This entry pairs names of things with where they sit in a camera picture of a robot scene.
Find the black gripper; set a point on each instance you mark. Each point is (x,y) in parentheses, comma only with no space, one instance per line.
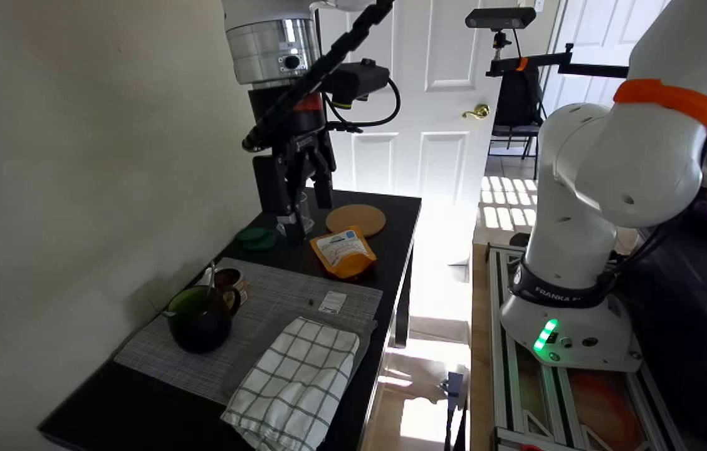
(289,147)

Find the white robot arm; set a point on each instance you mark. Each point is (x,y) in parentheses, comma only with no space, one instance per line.
(627,164)

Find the green plastic lid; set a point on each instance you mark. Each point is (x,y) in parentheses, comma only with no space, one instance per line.
(257,238)

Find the round cork mat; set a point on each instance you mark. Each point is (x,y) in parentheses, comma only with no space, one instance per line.
(363,217)

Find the grey woven placemat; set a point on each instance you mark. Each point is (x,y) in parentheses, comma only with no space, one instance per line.
(273,298)

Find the small white paper tag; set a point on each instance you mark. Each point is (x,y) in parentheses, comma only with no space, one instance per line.
(333,301)

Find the black mug green inside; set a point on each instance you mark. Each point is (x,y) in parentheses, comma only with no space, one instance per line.
(199,318)

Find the white panelled door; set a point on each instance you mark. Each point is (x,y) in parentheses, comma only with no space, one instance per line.
(437,143)

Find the white checked dish towel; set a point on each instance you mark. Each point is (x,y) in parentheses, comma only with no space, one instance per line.
(293,395)

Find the black side table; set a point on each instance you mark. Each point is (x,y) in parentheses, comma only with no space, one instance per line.
(121,410)

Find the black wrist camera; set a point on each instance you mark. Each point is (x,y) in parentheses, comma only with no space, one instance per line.
(357,80)

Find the black camera on tripod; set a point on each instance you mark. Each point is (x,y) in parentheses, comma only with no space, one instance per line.
(502,20)

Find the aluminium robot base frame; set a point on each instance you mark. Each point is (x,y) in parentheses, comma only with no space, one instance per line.
(555,410)

